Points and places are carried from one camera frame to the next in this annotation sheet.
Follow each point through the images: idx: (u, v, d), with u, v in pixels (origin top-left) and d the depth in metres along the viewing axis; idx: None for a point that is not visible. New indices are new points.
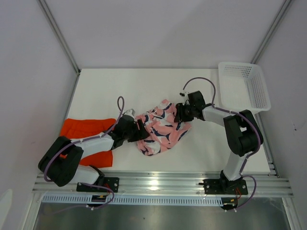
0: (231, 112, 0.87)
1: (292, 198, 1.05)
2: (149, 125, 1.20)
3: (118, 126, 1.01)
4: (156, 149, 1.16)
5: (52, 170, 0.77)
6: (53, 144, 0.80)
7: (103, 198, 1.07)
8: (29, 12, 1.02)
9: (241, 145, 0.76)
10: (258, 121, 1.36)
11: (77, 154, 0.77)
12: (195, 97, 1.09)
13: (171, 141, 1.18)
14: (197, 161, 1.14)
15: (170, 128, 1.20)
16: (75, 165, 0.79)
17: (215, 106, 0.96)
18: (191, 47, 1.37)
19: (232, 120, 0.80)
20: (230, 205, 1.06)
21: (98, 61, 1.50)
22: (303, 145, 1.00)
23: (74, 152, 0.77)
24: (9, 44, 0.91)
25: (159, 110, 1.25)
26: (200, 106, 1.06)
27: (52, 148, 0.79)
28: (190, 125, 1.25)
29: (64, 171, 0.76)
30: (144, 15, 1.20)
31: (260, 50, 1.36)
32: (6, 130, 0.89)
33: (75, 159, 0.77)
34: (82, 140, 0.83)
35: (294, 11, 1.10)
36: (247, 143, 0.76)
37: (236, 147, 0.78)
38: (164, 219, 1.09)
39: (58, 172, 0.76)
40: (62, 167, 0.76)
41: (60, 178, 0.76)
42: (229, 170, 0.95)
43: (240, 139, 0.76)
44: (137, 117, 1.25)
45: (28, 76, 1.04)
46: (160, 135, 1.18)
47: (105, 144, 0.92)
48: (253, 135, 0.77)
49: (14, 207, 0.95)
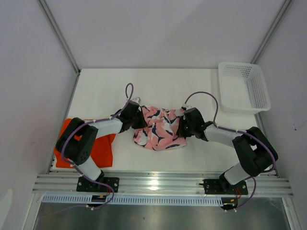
0: (238, 132, 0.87)
1: (292, 198, 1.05)
2: (155, 120, 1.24)
3: (125, 111, 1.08)
4: (142, 142, 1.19)
5: (69, 149, 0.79)
6: (67, 126, 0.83)
7: (103, 198, 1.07)
8: (29, 11, 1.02)
9: (256, 166, 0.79)
10: (258, 121, 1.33)
11: (94, 132, 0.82)
12: (193, 116, 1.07)
13: (159, 144, 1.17)
14: (197, 161, 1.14)
15: (168, 134, 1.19)
16: (91, 143, 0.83)
17: (218, 125, 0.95)
18: (192, 47, 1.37)
19: (242, 141, 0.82)
20: (230, 205, 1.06)
21: (98, 61, 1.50)
22: (303, 145, 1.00)
23: (89, 130, 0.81)
24: (9, 44, 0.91)
25: (172, 114, 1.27)
26: (200, 126, 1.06)
27: (66, 130, 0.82)
28: (184, 141, 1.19)
29: (83, 148, 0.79)
30: (144, 15, 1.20)
31: (260, 50, 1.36)
32: (6, 130, 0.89)
33: (91, 137, 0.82)
34: (95, 121, 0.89)
35: (294, 10, 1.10)
36: (263, 163, 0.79)
37: (252, 169, 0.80)
38: (164, 219, 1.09)
39: (76, 151, 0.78)
40: (80, 145, 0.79)
41: (79, 155, 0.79)
42: (232, 176, 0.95)
43: (254, 160, 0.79)
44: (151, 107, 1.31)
45: (28, 76, 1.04)
46: (155, 133, 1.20)
47: (114, 126, 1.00)
48: (266, 153, 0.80)
49: (14, 207, 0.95)
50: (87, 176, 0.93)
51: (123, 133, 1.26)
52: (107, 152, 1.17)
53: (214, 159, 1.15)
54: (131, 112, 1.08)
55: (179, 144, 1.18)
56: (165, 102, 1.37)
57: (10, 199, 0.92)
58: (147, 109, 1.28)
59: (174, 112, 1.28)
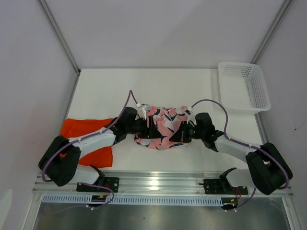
0: (251, 146, 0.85)
1: (291, 198, 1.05)
2: (156, 119, 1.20)
3: (121, 120, 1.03)
4: (145, 142, 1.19)
5: (51, 171, 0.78)
6: (51, 145, 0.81)
7: (103, 198, 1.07)
8: (28, 11, 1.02)
9: (270, 185, 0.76)
10: (258, 120, 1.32)
11: (76, 155, 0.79)
12: (206, 122, 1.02)
13: (163, 143, 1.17)
14: (198, 161, 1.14)
15: (171, 133, 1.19)
16: (75, 164, 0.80)
17: (230, 137, 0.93)
18: (192, 47, 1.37)
19: (256, 158, 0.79)
20: (230, 205, 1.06)
21: (98, 61, 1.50)
22: (303, 145, 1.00)
23: (72, 152, 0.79)
24: (9, 43, 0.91)
25: (173, 111, 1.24)
26: (210, 135, 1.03)
27: (49, 150, 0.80)
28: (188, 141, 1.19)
29: (64, 171, 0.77)
30: (144, 15, 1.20)
31: (260, 50, 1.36)
32: (6, 130, 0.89)
33: (74, 158, 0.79)
34: (80, 139, 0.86)
35: (294, 10, 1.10)
36: (276, 181, 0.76)
37: (265, 188, 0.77)
38: (164, 219, 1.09)
39: (58, 173, 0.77)
40: (61, 167, 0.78)
41: (60, 177, 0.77)
42: (232, 179, 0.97)
43: (268, 179, 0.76)
44: (151, 106, 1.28)
45: (28, 75, 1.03)
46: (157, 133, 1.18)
47: (106, 139, 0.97)
48: (279, 171, 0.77)
49: (14, 207, 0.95)
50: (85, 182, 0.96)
51: None
52: (107, 152, 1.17)
53: (214, 159, 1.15)
54: (126, 121, 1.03)
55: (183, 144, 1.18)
56: (164, 102, 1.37)
57: (10, 199, 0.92)
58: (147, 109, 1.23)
59: (174, 109, 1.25)
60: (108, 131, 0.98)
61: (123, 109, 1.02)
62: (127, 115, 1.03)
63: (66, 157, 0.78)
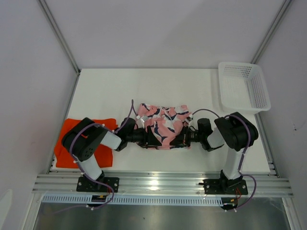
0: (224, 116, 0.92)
1: (292, 198, 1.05)
2: (156, 118, 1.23)
3: (122, 130, 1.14)
4: None
5: (77, 144, 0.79)
6: (80, 121, 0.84)
7: (103, 198, 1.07)
8: (28, 11, 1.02)
9: (236, 139, 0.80)
10: (258, 121, 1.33)
11: (104, 132, 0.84)
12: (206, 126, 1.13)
13: (164, 143, 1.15)
14: (198, 161, 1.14)
15: (170, 132, 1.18)
16: (98, 141, 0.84)
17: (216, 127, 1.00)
18: (191, 47, 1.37)
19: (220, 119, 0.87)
20: (230, 205, 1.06)
21: (98, 61, 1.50)
22: (303, 145, 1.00)
23: (100, 129, 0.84)
24: (9, 44, 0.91)
25: (172, 110, 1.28)
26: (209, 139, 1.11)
27: (79, 125, 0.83)
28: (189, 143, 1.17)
29: (89, 143, 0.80)
30: (144, 15, 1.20)
31: (260, 50, 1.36)
32: (6, 130, 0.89)
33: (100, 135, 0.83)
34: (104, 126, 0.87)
35: (294, 11, 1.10)
36: (239, 133, 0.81)
37: (230, 141, 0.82)
38: (164, 219, 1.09)
39: (84, 145, 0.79)
40: (88, 141, 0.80)
41: (84, 149, 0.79)
42: (228, 169, 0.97)
43: (234, 133, 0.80)
44: (151, 106, 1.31)
45: (28, 76, 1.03)
46: (158, 133, 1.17)
47: (114, 140, 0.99)
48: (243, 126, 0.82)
49: (14, 207, 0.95)
50: (88, 174, 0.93)
51: None
52: (107, 152, 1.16)
53: (214, 159, 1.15)
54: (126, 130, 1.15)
55: (183, 146, 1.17)
56: (165, 102, 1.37)
57: (10, 199, 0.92)
58: (147, 109, 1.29)
59: (173, 109, 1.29)
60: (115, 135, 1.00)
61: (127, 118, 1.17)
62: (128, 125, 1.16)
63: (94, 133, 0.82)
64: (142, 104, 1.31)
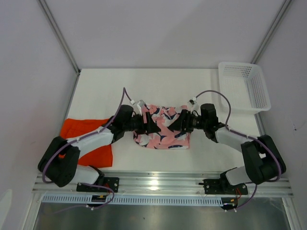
0: (248, 137, 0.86)
1: (291, 198, 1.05)
2: (155, 118, 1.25)
3: (117, 119, 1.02)
4: (143, 142, 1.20)
5: (51, 172, 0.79)
6: (49, 146, 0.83)
7: (103, 198, 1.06)
8: (28, 11, 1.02)
9: (261, 175, 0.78)
10: (258, 121, 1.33)
11: (75, 154, 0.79)
12: (211, 114, 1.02)
13: (162, 143, 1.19)
14: (198, 162, 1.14)
15: (169, 132, 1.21)
16: (74, 165, 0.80)
17: (230, 128, 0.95)
18: (192, 47, 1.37)
19: (252, 149, 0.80)
20: (230, 205, 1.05)
21: (98, 61, 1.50)
22: (303, 145, 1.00)
23: (71, 151, 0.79)
24: (9, 44, 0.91)
25: (172, 110, 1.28)
26: (212, 127, 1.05)
27: (48, 150, 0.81)
28: (188, 143, 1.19)
29: (63, 171, 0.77)
30: (144, 15, 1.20)
31: (260, 50, 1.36)
32: (6, 130, 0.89)
33: (72, 158, 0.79)
34: (79, 139, 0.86)
35: (294, 11, 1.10)
36: (268, 172, 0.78)
37: (255, 177, 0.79)
38: (164, 219, 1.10)
39: (57, 173, 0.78)
40: (61, 167, 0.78)
41: (60, 178, 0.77)
42: (231, 174, 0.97)
43: (261, 169, 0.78)
44: (151, 105, 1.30)
45: (28, 76, 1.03)
46: (157, 132, 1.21)
47: (105, 138, 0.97)
48: (273, 163, 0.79)
49: (14, 207, 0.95)
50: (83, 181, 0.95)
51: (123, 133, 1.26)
52: (107, 152, 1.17)
53: (214, 159, 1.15)
54: (123, 119, 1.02)
55: (183, 146, 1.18)
56: (165, 102, 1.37)
57: (10, 199, 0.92)
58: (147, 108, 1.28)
59: (173, 108, 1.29)
60: (105, 130, 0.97)
61: (118, 108, 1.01)
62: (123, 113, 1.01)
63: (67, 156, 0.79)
64: None
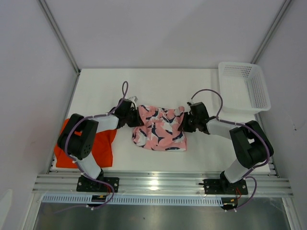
0: (236, 123, 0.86)
1: (291, 198, 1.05)
2: (154, 120, 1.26)
3: (119, 108, 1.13)
4: (141, 143, 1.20)
5: (72, 144, 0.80)
6: (67, 123, 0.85)
7: (103, 198, 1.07)
8: (28, 10, 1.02)
9: (251, 158, 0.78)
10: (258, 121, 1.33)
11: (93, 125, 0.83)
12: (199, 109, 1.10)
13: (159, 144, 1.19)
14: (198, 161, 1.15)
15: (167, 134, 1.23)
16: (93, 135, 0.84)
17: (219, 118, 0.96)
18: (192, 47, 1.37)
19: (241, 134, 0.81)
20: (230, 205, 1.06)
21: (98, 61, 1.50)
22: (303, 146, 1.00)
23: (90, 123, 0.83)
24: (9, 45, 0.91)
25: (171, 113, 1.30)
26: (204, 120, 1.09)
27: (67, 126, 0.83)
28: (185, 145, 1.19)
29: (85, 142, 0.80)
30: (144, 15, 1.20)
31: (260, 51, 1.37)
32: (6, 131, 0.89)
33: (92, 130, 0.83)
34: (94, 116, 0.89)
35: (294, 11, 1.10)
36: (257, 155, 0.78)
37: (245, 160, 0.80)
38: (164, 219, 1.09)
39: (79, 144, 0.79)
40: (82, 139, 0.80)
41: (82, 149, 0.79)
42: (230, 173, 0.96)
43: (249, 152, 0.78)
44: (150, 106, 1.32)
45: (28, 76, 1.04)
46: (155, 133, 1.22)
47: (111, 121, 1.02)
48: (264, 146, 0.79)
49: (14, 207, 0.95)
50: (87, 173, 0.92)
51: (123, 133, 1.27)
52: (106, 153, 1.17)
53: (214, 159, 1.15)
54: (125, 109, 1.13)
55: (179, 148, 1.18)
56: (165, 102, 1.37)
57: (10, 199, 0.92)
58: (147, 109, 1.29)
59: (172, 111, 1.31)
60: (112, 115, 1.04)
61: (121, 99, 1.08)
62: (125, 103, 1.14)
63: (88, 127, 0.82)
64: (141, 105, 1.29)
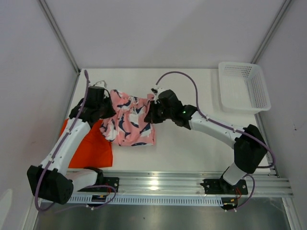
0: (236, 130, 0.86)
1: (291, 198, 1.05)
2: (123, 110, 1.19)
3: (88, 99, 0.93)
4: (110, 136, 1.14)
5: (48, 198, 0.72)
6: (29, 179, 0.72)
7: (103, 198, 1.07)
8: (28, 10, 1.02)
9: (253, 165, 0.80)
10: (258, 121, 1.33)
11: (57, 178, 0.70)
12: (172, 101, 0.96)
13: (126, 140, 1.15)
14: (197, 161, 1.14)
15: (135, 128, 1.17)
16: (64, 180, 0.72)
17: (207, 118, 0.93)
18: (192, 47, 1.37)
19: (242, 143, 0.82)
20: (230, 205, 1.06)
21: (98, 61, 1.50)
22: (303, 146, 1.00)
23: (53, 177, 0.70)
24: (9, 45, 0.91)
25: (141, 103, 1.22)
26: (180, 112, 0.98)
27: (32, 182, 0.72)
28: (151, 139, 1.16)
29: (60, 194, 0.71)
30: (144, 15, 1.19)
31: (260, 51, 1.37)
32: (6, 130, 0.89)
33: (60, 179, 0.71)
34: (52, 158, 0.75)
35: (294, 11, 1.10)
36: (258, 159, 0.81)
37: (248, 168, 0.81)
38: (164, 219, 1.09)
39: (55, 198, 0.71)
40: (54, 192, 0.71)
41: (61, 200, 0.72)
42: (230, 177, 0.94)
43: (251, 160, 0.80)
44: (123, 92, 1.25)
45: (28, 76, 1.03)
46: (122, 127, 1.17)
47: (82, 132, 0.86)
48: (262, 146, 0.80)
49: (14, 207, 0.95)
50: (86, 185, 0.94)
51: None
52: (106, 152, 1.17)
53: (214, 159, 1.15)
54: (96, 98, 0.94)
55: (146, 143, 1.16)
56: None
57: (10, 200, 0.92)
58: (119, 96, 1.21)
59: (143, 100, 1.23)
60: (76, 121, 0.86)
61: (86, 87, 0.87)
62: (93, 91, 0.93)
63: (52, 178, 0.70)
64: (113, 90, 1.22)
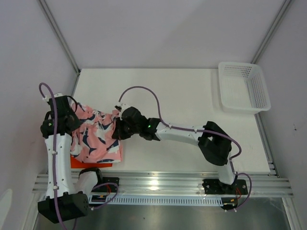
0: (198, 131, 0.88)
1: (291, 198, 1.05)
2: (87, 124, 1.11)
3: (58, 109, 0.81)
4: (76, 151, 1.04)
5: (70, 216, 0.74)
6: (44, 213, 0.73)
7: (103, 198, 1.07)
8: (28, 10, 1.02)
9: (223, 156, 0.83)
10: (258, 121, 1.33)
11: (71, 198, 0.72)
12: (135, 119, 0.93)
13: (91, 157, 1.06)
14: (197, 161, 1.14)
15: (100, 143, 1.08)
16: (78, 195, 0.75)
17: (170, 124, 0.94)
18: (191, 46, 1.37)
19: (207, 141, 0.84)
20: (230, 205, 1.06)
21: (98, 61, 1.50)
22: (303, 146, 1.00)
23: (67, 200, 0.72)
24: (8, 44, 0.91)
25: (108, 119, 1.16)
26: (146, 126, 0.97)
27: (49, 214, 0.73)
28: (120, 156, 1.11)
29: (81, 209, 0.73)
30: (144, 15, 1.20)
31: (260, 50, 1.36)
32: (6, 130, 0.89)
33: (75, 196, 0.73)
34: (54, 184, 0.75)
35: (294, 11, 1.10)
36: (225, 151, 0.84)
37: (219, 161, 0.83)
38: (164, 219, 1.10)
39: (78, 213, 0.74)
40: (73, 210, 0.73)
41: (84, 211, 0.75)
42: (224, 177, 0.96)
43: (220, 153, 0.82)
44: (87, 106, 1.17)
45: (28, 76, 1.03)
46: (86, 143, 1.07)
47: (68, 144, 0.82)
48: (224, 138, 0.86)
49: (14, 207, 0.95)
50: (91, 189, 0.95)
51: None
52: None
53: None
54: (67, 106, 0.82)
55: (113, 160, 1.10)
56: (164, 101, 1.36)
57: (10, 200, 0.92)
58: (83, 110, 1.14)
59: (110, 116, 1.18)
60: (56, 138, 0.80)
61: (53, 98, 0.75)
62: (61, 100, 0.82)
63: (67, 200, 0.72)
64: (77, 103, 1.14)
